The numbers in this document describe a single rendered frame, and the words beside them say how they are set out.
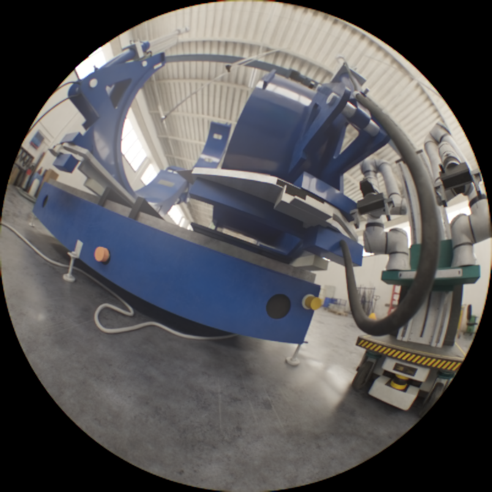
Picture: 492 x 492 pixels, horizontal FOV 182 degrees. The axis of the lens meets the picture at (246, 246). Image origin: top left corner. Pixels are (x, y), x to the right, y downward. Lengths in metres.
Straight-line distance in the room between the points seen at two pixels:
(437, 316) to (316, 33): 7.95
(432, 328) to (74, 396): 1.52
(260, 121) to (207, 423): 1.53
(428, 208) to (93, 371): 0.81
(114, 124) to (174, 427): 1.92
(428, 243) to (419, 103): 9.11
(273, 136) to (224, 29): 7.63
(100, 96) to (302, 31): 7.07
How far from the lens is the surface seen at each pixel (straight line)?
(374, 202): 0.69
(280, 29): 7.87
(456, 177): 0.65
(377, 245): 1.09
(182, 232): 0.88
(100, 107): 1.64
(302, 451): 0.62
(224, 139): 5.92
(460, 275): 1.00
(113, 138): 1.76
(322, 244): 0.64
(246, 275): 0.80
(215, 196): 0.68
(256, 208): 0.68
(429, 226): 0.21
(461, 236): 1.06
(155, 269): 0.86
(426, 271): 0.20
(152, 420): 0.54
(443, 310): 1.17
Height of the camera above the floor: 0.47
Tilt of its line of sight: 12 degrees up
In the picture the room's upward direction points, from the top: 18 degrees clockwise
